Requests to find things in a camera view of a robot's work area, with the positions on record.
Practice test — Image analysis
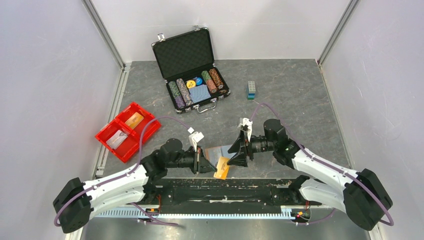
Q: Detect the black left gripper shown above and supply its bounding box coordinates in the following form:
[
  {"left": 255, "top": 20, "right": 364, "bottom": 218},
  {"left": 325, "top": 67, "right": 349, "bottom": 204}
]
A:
[{"left": 166, "top": 145, "right": 217, "bottom": 174}]

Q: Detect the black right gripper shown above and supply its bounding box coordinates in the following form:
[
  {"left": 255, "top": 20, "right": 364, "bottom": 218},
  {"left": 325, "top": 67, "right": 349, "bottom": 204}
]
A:
[{"left": 227, "top": 129, "right": 276, "bottom": 168}]

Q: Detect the orange leather card holder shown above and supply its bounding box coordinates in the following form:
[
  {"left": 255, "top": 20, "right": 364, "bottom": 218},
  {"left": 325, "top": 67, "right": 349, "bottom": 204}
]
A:
[{"left": 204, "top": 145, "right": 235, "bottom": 166}]

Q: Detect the gold credit card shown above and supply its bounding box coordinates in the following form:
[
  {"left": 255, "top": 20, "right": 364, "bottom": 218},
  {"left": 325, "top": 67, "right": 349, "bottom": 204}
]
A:
[{"left": 213, "top": 156, "right": 230, "bottom": 180}]

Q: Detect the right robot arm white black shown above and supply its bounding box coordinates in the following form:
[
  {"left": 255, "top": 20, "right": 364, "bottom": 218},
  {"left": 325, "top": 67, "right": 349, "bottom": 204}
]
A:
[{"left": 228, "top": 118, "right": 394, "bottom": 231}]

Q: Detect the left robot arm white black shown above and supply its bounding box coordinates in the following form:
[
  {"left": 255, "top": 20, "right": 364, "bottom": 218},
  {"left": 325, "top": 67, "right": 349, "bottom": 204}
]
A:
[{"left": 52, "top": 138, "right": 217, "bottom": 234}]

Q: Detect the blue playing card deck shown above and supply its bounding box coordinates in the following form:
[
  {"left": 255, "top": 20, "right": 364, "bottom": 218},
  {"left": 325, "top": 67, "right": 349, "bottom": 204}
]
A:
[{"left": 189, "top": 84, "right": 211, "bottom": 103}]

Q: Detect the gold card in bin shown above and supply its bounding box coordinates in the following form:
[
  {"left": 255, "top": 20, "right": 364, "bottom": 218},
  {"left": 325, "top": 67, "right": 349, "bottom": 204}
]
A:
[{"left": 125, "top": 112, "right": 144, "bottom": 130}]

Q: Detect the white card in bin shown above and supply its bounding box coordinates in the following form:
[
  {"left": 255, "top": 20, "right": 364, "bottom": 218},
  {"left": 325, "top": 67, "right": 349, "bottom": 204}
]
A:
[{"left": 106, "top": 130, "right": 128, "bottom": 150}]

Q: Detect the pink grey chip stack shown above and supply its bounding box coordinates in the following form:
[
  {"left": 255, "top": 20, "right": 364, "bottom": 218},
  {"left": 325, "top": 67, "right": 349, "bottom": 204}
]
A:
[{"left": 176, "top": 78, "right": 194, "bottom": 106}]

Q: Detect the green purple chip stack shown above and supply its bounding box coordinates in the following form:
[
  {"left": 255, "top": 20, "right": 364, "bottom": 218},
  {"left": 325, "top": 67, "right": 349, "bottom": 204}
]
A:
[{"left": 168, "top": 81, "right": 186, "bottom": 109}]

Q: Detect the grey blue toy brick stack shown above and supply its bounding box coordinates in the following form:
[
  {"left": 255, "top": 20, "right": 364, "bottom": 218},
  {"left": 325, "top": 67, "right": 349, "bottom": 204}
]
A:
[{"left": 246, "top": 80, "right": 256, "bottom": 100}]

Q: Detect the green red chip stack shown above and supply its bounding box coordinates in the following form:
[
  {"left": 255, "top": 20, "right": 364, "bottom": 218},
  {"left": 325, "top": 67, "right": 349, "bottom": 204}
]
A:
[{"left": 201, "top": 70, "right": 218, "bottom": 94}]

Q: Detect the brown orange chip stack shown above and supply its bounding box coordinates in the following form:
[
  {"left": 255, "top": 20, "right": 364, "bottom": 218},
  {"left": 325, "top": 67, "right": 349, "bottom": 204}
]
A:
[{"left": 208, "top": 68, "right": 224, "bottom": 90}]

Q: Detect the yellow dealer chip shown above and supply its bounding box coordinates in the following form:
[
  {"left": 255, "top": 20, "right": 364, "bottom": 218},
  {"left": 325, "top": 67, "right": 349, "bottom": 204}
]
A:
[{"left": 185, "top": 79, "right": 197, "bottom": 89}]

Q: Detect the blue dealer chip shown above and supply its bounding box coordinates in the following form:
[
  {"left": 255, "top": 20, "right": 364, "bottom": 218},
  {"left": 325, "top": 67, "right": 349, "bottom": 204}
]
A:
[{"left": 193, "top": 77, "right": 204, "bottom": 86}]

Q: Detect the red bin near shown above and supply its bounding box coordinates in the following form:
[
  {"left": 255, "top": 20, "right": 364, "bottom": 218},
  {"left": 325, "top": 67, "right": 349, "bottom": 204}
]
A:
[{"left": 94, "top": 119, "right": 142, "bottom": 163}]

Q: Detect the red bin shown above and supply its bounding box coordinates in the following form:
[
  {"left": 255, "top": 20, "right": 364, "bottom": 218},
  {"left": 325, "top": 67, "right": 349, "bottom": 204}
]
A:
[
  {"left": 94, "top": 119, "right": 142, "bottom": 163},
  {"left": 115, "top": 102, "right": 162, "bottom": 144}
]

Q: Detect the black poker chip case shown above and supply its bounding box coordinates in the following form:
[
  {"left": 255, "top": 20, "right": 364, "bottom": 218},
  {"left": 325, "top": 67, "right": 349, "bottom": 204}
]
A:
[{"left": 151, "top": 25, "right": 231, "bottom": 114}]

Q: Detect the red bin far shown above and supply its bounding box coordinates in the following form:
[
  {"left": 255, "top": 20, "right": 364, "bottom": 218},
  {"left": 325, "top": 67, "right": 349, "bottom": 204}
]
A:
[{"left": 115, "top": 102, "right": 162, "bottom": 144}]

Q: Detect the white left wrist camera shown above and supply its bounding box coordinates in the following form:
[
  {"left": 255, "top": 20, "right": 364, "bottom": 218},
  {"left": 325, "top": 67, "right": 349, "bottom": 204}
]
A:
[{"left": 187, "top": 127, "right": 204, "bottom": 152}]

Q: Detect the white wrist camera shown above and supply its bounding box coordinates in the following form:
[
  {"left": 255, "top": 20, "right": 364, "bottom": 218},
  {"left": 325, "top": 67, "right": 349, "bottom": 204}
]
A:
[
  {"left": 187, "top": 127, "right": 204, "bottom": 152},
  {"left": 239, "top": 117, "right": 253, "bottom": 133}
]

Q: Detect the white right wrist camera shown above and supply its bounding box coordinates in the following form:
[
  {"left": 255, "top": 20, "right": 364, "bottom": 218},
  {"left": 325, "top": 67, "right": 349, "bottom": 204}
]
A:
[{"left": 239, "top": 117, "right": 253, "bottom": 133}]

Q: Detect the aluminium slotted cable duct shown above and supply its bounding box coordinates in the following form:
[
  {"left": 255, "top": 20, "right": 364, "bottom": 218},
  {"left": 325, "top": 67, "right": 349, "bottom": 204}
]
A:
[{"left": 86, "top": 205, "right": 293, "bottom": 220}]

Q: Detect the right aluminium frame post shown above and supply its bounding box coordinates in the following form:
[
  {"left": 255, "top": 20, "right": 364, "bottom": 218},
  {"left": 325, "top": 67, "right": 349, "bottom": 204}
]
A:
[{"left": 316, "top": 0, "right": 360, "bottom": 68}]

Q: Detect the aluminium frame post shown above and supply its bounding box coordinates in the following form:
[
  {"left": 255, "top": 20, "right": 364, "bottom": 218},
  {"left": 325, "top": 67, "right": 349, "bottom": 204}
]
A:
[
  {"left": 82, "top": 0, "right": 126, "bottom": 69},
  {"left": 316, "top": 0, "right": 360, "bottom": 68}
]

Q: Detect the left aluminium frame post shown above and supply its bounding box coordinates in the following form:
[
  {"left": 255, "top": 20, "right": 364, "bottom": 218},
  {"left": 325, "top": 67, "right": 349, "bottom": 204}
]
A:
[{"left": 82, "top": 0, "right": 126, "bottom": 69}]

